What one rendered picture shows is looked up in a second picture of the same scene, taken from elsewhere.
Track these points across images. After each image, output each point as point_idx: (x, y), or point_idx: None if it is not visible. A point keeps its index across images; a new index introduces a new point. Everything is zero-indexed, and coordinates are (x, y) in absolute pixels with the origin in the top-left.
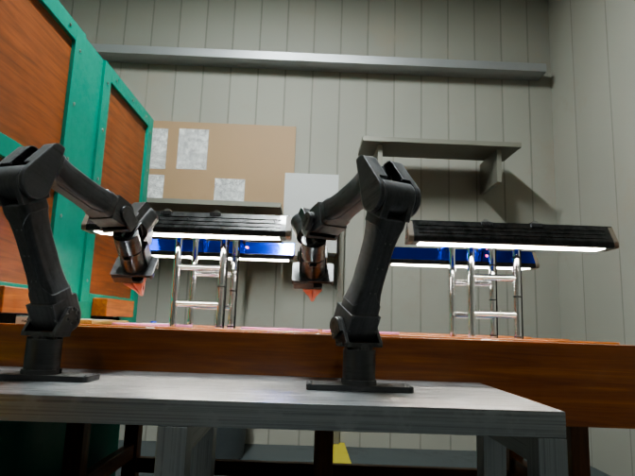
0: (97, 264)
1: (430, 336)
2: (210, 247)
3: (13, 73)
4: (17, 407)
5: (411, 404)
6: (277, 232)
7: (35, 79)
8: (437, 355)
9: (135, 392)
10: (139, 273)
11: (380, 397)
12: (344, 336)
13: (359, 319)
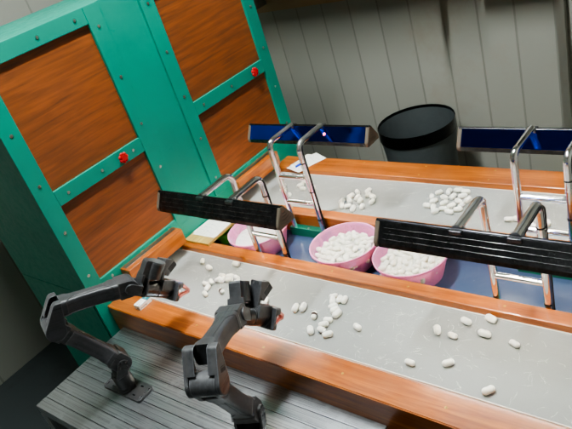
0: (225, 151)
1: (440, 300)
2: (294, 134)
3: (54, 128)
4: None
5: None
6: (270, 227)
7: (75, 106)
8: (351, 400)
9: None
10: (169, 298)
11: None
12: (234, 426)
13: (238, 420)
